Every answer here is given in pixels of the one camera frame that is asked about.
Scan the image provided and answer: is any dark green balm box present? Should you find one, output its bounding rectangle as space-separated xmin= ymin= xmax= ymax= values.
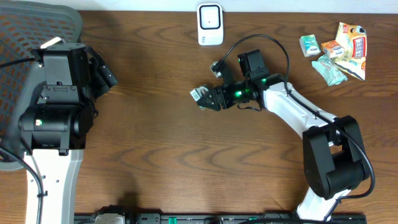
xmin=190 ymin=86 xmax=209 ymax=102

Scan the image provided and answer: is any small teal snack box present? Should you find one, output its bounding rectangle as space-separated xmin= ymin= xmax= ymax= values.
xmin=298 ymin=34 xmax=321 ymax=57

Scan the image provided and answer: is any teal snack pack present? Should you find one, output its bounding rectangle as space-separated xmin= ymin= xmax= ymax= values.
xmin=312 ymin=55 xmax=348 ymax=86

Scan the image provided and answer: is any small orange snack box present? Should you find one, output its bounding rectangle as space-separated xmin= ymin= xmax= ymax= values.
xmin=321 ymin=40 xmax=345 ymax=58

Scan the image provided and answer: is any yellow snack chip bag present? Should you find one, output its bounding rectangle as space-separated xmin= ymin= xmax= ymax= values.
xmin=333 ymin=22 xmax=368 ymax=81

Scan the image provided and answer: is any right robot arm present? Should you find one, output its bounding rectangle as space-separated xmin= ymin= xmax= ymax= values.
xmin=190 ymin=50 xmax=373 ymax=222

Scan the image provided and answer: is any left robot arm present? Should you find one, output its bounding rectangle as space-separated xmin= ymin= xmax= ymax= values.
xmin=18 ymin=37 xmax=118 ymax=223

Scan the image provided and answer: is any white barcode scanner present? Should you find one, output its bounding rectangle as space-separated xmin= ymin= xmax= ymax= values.
xmin=197 ymin=3 xmax=224 ymax=46

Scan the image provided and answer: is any dark grey plastic basket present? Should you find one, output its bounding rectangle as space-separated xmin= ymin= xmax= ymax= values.
xmin=1 ymin=1 xmax=83 ymax=157

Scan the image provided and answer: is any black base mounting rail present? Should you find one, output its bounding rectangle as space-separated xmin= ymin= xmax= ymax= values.
xmin=74 ymin=212 xmax=368 ymax=224

